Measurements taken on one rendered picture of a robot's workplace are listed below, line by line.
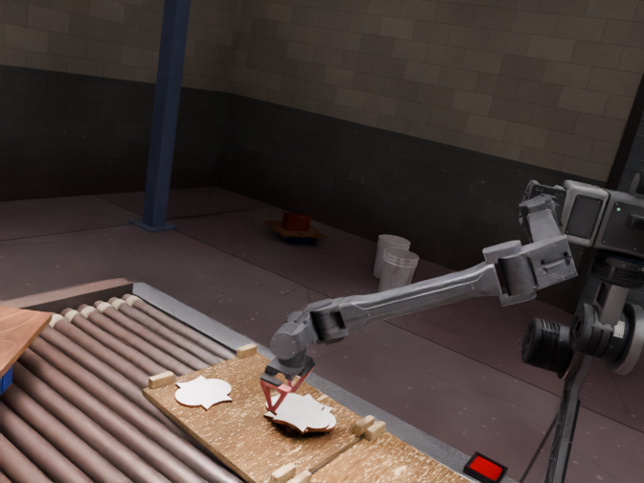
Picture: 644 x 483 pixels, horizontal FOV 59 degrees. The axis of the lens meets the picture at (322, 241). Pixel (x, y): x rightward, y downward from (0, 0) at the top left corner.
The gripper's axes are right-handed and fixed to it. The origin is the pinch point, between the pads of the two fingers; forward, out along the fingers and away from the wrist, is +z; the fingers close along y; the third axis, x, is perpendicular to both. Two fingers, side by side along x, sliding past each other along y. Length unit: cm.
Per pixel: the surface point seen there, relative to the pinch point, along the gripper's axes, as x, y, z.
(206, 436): 8.9, -14.8, 5.7
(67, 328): 65, 2, 9
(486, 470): -44.7, 13.8, 5.2
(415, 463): -30.6, 4.9, 4.9
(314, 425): -9.5, -3.1, 1.1
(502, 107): 24, 483, -73
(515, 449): -64, 187, 97
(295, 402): -2.5, 2.0, 1.2
